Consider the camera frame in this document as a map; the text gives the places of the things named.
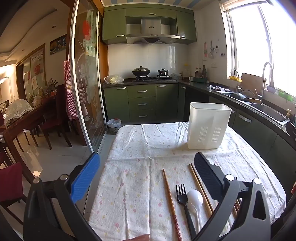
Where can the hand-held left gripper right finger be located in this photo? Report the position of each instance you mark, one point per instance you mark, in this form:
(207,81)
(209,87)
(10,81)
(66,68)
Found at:
(205,176)

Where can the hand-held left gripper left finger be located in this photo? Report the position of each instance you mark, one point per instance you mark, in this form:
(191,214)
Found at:
(85,178)

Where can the white plastic spoon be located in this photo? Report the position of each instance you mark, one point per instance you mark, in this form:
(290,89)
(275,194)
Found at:
(195,199)

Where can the black plastic fork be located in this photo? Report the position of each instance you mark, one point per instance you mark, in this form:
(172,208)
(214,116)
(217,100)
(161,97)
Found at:
(181,199)

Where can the wooden chopstick red patterned end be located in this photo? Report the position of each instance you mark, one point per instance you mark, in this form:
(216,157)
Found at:
(170,199)

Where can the white slotted utensil basket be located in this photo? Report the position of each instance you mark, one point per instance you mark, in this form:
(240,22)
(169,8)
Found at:
(208,125)

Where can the floral white tablecloth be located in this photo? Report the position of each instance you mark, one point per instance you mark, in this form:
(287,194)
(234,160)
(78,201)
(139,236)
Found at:
(143,185)

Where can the small trash bin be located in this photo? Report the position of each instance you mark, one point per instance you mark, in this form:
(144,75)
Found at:
(114,126)

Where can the dark wooden red chair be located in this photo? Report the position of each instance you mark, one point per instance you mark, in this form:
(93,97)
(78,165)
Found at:
(57,111)

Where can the red cushioned chair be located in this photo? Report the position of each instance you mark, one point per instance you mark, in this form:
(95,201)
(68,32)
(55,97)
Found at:
(11,180)

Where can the dark wooden dining table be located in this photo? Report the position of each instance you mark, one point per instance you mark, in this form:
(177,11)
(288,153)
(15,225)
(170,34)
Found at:
(30,120)

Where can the etched sliding glass door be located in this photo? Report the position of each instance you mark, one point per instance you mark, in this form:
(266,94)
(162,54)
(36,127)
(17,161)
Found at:
(90,92)

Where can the black pan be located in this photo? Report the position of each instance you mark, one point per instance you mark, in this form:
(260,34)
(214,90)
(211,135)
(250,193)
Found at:
(235,95)

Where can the red checked apron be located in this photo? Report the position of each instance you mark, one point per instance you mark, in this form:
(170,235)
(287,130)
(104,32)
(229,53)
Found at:
(70,92)

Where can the white dishcloth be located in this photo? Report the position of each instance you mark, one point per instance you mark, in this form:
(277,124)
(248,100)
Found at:
(217,88)

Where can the steel sink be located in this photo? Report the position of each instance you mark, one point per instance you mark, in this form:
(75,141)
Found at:
(270,112)

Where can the dark kitchen countertop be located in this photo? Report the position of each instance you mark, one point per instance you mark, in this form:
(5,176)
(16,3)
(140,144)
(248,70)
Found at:
(198,84)

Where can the green lower kitchen cabinet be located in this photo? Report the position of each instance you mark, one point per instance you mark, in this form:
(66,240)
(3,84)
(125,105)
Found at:
(141,102)

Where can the green kitchen cabinet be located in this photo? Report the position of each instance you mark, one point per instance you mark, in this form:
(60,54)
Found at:
(141,102)
(114,25)

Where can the white lace food cover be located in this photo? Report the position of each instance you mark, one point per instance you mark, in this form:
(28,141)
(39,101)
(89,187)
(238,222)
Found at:
(18,110)

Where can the green condiment rack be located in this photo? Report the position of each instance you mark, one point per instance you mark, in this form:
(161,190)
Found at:
(201,80)

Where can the small steel faucet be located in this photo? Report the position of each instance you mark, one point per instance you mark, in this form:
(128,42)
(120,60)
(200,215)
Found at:
(237,81)

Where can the yellow sponge holder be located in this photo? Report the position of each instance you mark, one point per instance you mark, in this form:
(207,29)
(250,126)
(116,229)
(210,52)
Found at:
(234,79)

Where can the clear plastic bag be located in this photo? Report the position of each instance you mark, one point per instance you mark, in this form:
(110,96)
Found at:
(113,79)

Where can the dark condiment bottle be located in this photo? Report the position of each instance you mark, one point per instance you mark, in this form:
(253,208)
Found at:
(196,73)
(204,72)

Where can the wooden cutting board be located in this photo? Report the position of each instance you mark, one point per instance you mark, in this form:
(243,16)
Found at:
(251,81)

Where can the clear oil jar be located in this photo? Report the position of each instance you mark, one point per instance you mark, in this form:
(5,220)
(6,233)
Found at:
(186,71)

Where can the blue bowl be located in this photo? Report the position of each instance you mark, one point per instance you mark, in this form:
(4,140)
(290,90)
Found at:
(271,88)

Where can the small black pot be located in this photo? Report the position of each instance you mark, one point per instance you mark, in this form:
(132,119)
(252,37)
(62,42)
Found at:
(163,73)

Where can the gas stove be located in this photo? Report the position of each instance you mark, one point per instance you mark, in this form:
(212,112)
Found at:
(148,79)

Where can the green cups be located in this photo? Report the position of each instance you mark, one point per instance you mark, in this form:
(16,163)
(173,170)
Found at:
(285,95)

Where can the black wok with lid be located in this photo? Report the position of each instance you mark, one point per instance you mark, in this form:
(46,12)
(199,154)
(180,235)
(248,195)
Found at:
(141,71)

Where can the wooden framed glass door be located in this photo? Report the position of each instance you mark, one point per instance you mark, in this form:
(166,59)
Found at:
(34,69)

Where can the tall steel faucet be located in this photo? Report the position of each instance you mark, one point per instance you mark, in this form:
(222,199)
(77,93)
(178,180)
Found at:
(268,67)

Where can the kitchen window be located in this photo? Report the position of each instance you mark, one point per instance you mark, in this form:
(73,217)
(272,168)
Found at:
(247,34)

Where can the green upper kitchen cabinet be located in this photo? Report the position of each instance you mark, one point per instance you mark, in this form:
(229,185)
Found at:
(114,25)

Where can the steel range hood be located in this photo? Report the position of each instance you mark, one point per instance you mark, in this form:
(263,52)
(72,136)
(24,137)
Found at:
(150,30)

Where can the white wall outlet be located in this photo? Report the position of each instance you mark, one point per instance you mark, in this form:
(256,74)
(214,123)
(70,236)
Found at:
(214,64)

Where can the wall sticker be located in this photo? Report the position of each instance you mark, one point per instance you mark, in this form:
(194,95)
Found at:
(205,51)

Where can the dark wall poster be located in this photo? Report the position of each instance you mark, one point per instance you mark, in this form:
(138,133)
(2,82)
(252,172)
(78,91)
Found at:
(58,44)

